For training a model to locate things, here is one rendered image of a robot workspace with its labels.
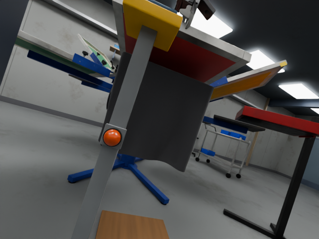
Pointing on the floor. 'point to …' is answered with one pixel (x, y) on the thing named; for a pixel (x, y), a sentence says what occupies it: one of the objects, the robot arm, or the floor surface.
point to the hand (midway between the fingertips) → (186, 30)
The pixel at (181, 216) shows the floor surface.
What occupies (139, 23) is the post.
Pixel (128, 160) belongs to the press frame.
